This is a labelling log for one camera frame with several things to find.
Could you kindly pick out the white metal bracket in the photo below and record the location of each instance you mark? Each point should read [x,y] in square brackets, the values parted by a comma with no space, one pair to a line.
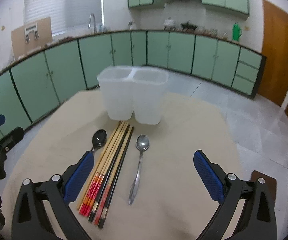
[31,31]

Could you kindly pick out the green lower kitchen cabinets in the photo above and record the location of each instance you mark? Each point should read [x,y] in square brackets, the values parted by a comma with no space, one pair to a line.
[58,67]

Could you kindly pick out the light wooden chopstick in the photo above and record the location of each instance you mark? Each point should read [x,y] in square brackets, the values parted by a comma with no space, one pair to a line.
[110,142]

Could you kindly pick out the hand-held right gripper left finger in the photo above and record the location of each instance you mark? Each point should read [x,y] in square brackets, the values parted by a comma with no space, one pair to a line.
[77,177]

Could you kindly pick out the white double utensil holder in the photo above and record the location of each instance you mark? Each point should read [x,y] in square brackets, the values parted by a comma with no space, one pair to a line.
[124,97]

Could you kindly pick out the black spoon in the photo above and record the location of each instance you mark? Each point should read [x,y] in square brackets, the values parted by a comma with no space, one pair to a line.
[99,137]

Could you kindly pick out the cardboard sheet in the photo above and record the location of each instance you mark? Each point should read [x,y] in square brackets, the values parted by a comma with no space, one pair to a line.
[18,42]

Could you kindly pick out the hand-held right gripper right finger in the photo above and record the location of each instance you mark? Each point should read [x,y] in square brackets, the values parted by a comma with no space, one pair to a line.
[209,177]

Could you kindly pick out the kitchen faucet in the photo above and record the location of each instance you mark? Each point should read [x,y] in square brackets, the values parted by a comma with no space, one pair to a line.
[91,21]

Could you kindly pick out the green drawer unit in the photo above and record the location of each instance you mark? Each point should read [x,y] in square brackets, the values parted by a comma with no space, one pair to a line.
[249,72]

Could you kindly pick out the white cooking pot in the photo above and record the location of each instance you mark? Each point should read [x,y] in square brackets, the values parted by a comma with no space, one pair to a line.
[169,23]

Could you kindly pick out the beige round table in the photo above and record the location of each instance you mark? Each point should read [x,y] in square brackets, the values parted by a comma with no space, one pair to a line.
[174,135]

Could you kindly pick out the brown wooden door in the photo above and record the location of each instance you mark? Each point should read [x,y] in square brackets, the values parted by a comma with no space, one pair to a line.
[276,55]

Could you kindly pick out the window blinds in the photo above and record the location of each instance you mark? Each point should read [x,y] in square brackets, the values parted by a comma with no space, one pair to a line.
[63,5]

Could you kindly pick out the steel spoon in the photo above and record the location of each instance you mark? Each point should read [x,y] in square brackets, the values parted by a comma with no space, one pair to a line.
[142,142]

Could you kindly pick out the green thermos jug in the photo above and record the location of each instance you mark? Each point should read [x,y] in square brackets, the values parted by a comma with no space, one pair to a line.
[236,32]

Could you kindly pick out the black stove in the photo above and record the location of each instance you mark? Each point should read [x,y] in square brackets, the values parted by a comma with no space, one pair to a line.
[188,26]

